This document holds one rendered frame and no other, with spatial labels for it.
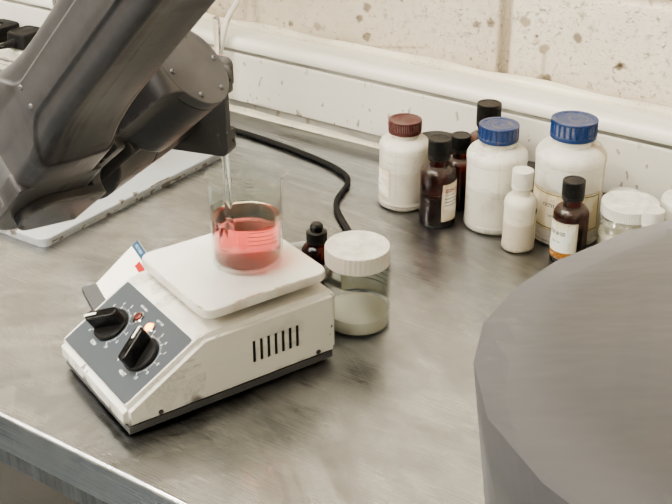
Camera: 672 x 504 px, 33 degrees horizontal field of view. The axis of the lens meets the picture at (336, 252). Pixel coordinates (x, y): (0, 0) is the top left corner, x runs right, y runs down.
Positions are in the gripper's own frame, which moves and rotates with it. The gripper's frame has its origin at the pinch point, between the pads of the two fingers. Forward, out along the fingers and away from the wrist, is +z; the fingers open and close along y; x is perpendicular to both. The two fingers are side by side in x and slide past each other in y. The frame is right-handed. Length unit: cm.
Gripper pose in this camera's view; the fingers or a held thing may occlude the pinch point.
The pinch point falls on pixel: (219, 68)
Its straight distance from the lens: 90.9
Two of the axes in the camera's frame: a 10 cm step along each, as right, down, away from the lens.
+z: 3.7, -4.3, 8.2
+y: -9.3, -1.6, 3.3
